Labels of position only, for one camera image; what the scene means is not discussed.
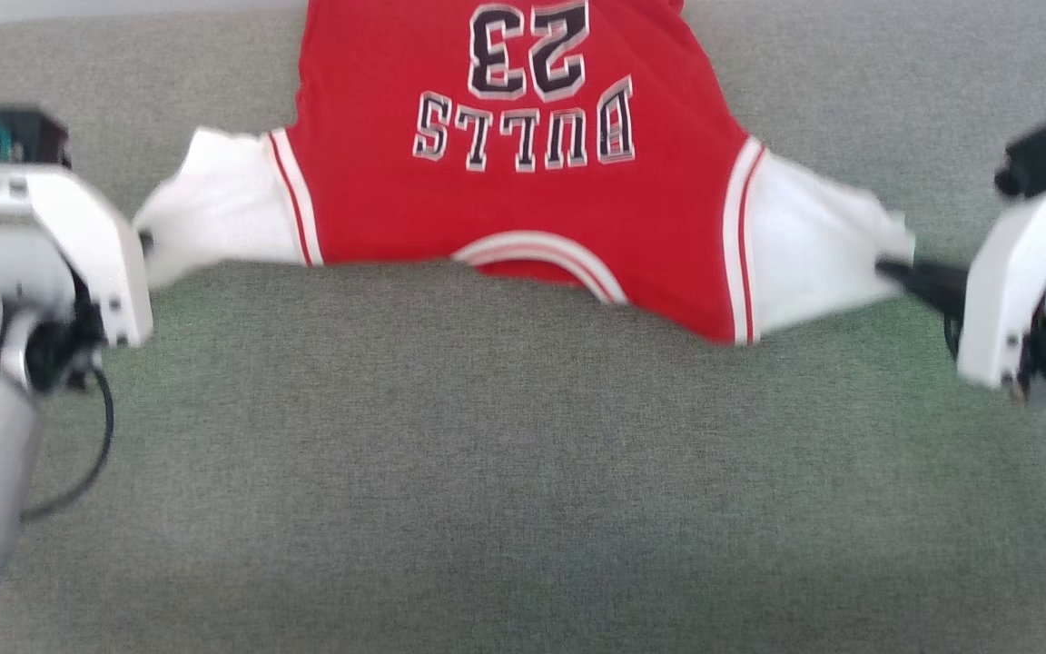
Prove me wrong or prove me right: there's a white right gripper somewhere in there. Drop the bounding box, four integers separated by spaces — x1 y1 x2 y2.
875 176 1046 391

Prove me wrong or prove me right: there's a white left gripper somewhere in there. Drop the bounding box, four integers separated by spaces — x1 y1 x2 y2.
0 163 154 351

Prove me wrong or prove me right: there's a red Bulls basketball jersey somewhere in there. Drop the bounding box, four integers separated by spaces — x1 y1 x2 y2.
133 0 917 348

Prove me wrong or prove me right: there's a grey fabric sofa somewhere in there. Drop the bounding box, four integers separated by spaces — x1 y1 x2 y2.
0 0 1046 654

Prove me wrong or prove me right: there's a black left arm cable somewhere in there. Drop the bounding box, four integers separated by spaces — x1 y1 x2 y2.
19 362 116 524

